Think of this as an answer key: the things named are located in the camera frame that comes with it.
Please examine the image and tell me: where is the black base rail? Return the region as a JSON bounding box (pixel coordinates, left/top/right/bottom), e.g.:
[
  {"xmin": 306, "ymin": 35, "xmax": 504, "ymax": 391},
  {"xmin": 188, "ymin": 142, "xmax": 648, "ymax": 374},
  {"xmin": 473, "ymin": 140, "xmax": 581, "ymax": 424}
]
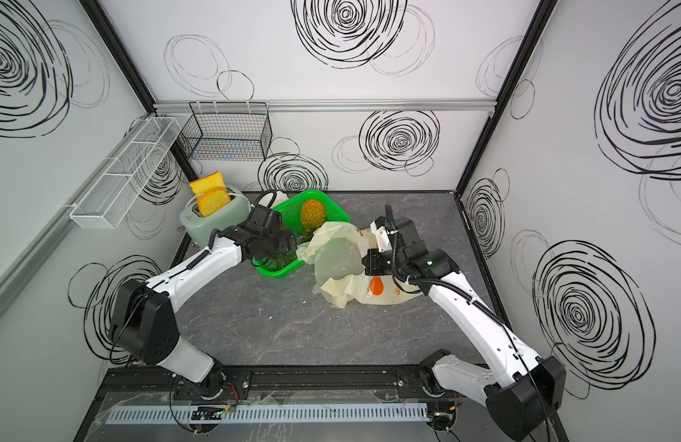
[{"xmin": 96, "ymin": 365, "xmax": 440, "ymax": 400}]

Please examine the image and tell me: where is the black wire wall basket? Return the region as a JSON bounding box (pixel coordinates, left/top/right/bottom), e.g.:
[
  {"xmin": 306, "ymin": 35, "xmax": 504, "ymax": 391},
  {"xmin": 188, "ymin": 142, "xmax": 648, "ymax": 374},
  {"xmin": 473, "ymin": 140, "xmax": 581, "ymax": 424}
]
[{"xmin": 179, "ymin": 101, "xmax": 272, "ymax": 162}]

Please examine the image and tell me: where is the green plastic basket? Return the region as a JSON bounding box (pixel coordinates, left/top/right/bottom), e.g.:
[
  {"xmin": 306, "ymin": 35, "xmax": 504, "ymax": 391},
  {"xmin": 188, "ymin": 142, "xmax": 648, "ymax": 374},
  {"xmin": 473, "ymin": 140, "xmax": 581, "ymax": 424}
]
[{"xmin": 256, "ymin": 190, "xmax": 351, "ymax": 278}]

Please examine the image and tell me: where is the white slotted cable duct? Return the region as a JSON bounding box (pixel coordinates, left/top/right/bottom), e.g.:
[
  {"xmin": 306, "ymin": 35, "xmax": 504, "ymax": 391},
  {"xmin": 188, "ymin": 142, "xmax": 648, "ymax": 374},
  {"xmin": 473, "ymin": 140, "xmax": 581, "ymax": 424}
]
[{"xmin": 105, "ymin": 403, "xmax": 430, "ymax": 427}]

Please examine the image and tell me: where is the yellow-orange pineapple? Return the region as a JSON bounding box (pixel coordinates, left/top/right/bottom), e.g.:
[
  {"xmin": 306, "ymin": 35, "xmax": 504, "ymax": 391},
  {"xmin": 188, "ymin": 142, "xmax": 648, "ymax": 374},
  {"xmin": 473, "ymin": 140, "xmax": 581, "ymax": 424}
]
[{"xmin": 300, "ymin": 199, "xmax": 327, "ymax": 232}]

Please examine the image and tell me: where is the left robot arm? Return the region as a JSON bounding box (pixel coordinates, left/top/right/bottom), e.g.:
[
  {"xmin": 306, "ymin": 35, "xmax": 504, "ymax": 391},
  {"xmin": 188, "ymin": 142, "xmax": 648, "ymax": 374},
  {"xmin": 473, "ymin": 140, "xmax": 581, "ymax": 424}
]
[{"xmin": 109, "ymin": 190, "xmax": 296, "ymax": 400}]

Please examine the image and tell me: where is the white scalloped dish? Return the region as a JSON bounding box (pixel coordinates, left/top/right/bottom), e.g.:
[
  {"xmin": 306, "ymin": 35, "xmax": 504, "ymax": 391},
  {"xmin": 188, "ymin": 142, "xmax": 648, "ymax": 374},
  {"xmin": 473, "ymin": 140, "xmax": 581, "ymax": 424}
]
[{"xmin": 268, "ymin": 191, "xmax": 289, "ymax": 208}]

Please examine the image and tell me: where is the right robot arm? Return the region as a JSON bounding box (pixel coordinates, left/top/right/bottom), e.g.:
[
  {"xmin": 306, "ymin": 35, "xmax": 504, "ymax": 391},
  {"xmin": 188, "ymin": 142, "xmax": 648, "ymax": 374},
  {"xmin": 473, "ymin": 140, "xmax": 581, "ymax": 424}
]
[{"xmin": 363, "ymin": 206, "xmax": 567, "ymax": 441}]

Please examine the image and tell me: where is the front toast slice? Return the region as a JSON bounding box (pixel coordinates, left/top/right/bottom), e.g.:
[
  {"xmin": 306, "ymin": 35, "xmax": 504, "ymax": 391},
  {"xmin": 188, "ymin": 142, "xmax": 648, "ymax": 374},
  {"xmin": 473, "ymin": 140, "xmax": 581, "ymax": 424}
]
[{"xmin": 196, "ymin": 188, "xmax": 231, "ymax": 217}]

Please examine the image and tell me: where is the toast slice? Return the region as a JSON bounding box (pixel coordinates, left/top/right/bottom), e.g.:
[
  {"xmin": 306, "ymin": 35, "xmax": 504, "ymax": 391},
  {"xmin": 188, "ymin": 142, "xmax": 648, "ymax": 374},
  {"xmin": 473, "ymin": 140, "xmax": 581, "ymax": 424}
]
[
  {"xmin": 189, "ymin": 171, "xmax": 226, "ymax": 195},
  {"xmin": 196, "ymin": 188, "xmax": 231, "ymax": 217}
]

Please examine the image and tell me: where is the mint green toaster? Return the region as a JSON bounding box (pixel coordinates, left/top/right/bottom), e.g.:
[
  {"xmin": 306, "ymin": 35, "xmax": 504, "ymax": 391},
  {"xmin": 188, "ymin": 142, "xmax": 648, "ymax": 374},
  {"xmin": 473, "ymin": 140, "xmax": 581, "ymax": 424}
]
[{"xmin": 180, "ymin": 187, "xmax": 250, "ymax": 249}]

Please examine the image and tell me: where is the white mesh wall shelf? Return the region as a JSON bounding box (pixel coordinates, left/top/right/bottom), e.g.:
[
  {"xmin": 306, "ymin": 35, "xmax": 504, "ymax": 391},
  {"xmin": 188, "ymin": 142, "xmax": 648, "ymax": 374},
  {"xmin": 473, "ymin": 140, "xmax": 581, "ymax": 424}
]
[{"xmin": 69, "ymin": 116, "xmax": 180, "ymax": 229}]

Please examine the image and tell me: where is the green-brown pineapple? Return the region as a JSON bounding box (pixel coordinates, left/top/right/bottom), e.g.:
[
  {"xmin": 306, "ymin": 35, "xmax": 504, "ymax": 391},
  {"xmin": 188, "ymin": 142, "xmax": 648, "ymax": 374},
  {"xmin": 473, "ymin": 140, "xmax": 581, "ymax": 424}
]
[{"xmin": 257, "ymin": 250, "xmax": 297, "ymax": 272}]

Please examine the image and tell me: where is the yellow printed plastic bag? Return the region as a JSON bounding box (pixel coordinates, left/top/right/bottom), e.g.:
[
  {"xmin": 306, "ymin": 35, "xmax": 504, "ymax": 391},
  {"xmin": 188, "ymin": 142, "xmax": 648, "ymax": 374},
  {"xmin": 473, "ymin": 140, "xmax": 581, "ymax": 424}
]
[{"xmin": 296, "ymin": 222, "xmax": 421, "ymax": 309}]

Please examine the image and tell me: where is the rear toast slice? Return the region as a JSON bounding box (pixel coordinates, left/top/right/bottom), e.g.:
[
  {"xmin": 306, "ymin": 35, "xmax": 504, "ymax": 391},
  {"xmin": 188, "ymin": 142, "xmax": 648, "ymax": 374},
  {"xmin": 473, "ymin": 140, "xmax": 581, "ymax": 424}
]
[{"xmin": 189, "ymin": 171, "xmax": 226, "ymax": 195}]

